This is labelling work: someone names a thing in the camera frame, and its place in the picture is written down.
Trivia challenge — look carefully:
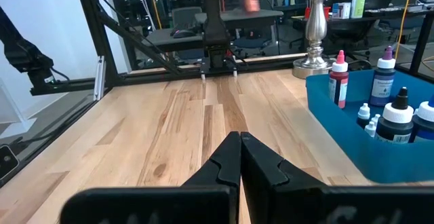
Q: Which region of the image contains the silver lamp white shade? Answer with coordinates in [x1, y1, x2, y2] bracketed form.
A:
[292, 0, 336, 80]

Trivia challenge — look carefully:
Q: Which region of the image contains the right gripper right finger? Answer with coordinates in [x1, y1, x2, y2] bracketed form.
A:
[239, 131, 327, 224]

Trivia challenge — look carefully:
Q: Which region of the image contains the black computer mouse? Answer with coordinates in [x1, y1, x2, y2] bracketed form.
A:
[172, 29, 197, 39]

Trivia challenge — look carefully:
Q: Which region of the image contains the grey side desk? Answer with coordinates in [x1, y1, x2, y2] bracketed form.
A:
[142, 26, 208, 54]

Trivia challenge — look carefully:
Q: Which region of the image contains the red ink bottle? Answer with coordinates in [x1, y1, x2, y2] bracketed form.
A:
[328, 50, 350, 109]

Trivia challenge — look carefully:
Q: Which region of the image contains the black table-level camera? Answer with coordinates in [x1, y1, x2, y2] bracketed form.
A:
[0, 145, 20, 181]

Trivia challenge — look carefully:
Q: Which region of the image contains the large bottle black nozzle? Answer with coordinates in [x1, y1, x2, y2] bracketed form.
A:
[374, 86, 415, 145]

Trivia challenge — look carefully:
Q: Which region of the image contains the white blue box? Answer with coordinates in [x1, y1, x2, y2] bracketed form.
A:
[331, 2, 352, 20]

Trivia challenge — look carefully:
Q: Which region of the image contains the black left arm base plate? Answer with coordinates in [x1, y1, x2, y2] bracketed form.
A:
[199, 66, 238, 78]

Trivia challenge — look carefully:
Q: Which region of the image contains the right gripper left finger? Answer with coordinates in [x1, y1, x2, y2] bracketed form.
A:
[182, 130, 242, 189]

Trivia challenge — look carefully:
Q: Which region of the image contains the large bottle violet nozzle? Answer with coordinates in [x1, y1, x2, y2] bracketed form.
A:
[368, 45, 397, 107]

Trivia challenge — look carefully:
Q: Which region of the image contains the silver aluminium bracket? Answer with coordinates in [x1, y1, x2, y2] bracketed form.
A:
[93, 55, 106, 102]

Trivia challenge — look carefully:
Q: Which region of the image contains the yellow extension cord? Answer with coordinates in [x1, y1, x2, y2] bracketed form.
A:
[395, 0, 434, 72]

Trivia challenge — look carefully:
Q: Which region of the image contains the blue plastic bin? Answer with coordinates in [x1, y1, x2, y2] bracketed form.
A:
[305, 68, 434, 184]

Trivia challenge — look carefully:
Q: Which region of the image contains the grey office chair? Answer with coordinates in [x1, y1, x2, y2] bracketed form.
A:
[171, 5, 204, 31]

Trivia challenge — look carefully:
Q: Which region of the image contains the green white box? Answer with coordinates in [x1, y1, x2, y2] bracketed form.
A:
[350, 0, 367, 19]

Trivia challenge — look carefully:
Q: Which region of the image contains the black laptop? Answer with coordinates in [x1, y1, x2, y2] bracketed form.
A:
[364, 0, 397, 13]

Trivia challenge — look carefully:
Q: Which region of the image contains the black jointed mount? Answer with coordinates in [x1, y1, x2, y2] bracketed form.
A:
[0, 5, 71, 96]

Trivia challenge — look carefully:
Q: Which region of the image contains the large bottle blue nozzle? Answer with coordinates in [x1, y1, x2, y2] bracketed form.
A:
[408, 94, 434, 143]

